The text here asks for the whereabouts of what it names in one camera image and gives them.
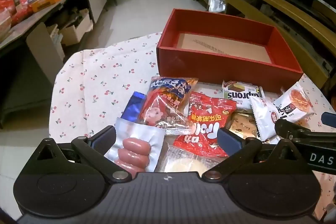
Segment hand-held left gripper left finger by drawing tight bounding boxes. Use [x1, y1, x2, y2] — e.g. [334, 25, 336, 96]
[36, 126, 132, 184]

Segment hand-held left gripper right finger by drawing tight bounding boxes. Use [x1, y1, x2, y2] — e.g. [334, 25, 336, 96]
[202, 128, 302, 183]

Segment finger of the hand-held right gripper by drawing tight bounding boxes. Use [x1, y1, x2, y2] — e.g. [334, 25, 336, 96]
[275, 118, 314, 140]
[322, 112, 336, 125]

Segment white snack packet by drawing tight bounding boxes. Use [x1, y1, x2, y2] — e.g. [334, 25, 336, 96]
[249, 96, 282, 142]
[273, 81, 315, 125]

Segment red snack packet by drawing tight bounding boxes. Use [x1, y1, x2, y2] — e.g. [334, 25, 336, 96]
[173, 91, 237, 157]

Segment vacuum packed sausages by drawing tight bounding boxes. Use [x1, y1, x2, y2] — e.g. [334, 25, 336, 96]
[104, 117, 166, 178]

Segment blue foil snack packet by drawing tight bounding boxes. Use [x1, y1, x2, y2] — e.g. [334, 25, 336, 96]
[121, 91, 147, 122]

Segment white and green wafer pack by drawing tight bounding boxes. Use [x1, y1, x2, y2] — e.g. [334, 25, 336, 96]
[222, 80, 265, 109]

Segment pale pastry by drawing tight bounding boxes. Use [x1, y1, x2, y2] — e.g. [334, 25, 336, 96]
[157, 142, 223, 179]

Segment orange and blue snack packet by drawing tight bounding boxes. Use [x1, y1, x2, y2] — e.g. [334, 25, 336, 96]
[138, 76, 198, 136]

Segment red cardboard box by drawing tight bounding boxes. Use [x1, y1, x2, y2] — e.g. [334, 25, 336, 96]
[156, 9, 303, 94]

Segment cherry print tablecloth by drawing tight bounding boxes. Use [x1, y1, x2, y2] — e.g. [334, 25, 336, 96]
[49, 31, 336, 219]

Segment brown cardboard panel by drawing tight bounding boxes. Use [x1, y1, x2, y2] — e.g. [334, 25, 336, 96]
[26, 22, 65, 84]

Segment white cardboard box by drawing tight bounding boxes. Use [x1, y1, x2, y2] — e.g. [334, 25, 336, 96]
[60, 9, 94, 46]

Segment wooden television bench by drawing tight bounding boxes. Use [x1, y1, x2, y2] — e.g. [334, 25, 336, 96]
[189, 0, 336, 89]

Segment dark side table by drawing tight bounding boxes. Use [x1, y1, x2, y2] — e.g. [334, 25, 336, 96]
[0, 0, 105, 62]

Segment silver foil bag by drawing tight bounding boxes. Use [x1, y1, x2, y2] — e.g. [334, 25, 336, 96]
[208, 0, 227, 14]

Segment red plastic bag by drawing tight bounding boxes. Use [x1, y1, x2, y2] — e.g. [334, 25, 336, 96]
[0, 0, 33, 28]

